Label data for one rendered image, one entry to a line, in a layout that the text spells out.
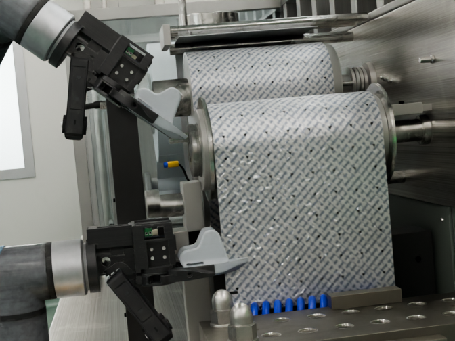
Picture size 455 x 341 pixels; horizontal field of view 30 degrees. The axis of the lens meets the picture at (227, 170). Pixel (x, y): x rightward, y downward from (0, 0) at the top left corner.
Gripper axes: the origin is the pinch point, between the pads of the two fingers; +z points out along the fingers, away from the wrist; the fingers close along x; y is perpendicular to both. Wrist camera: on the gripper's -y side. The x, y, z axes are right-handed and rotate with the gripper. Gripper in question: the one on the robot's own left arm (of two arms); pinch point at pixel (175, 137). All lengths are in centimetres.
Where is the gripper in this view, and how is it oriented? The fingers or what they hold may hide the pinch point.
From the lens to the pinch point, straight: 118.7
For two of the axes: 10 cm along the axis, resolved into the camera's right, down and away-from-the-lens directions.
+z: 8.2, 5.6, 1.3
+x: -1.4, -0.3, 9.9
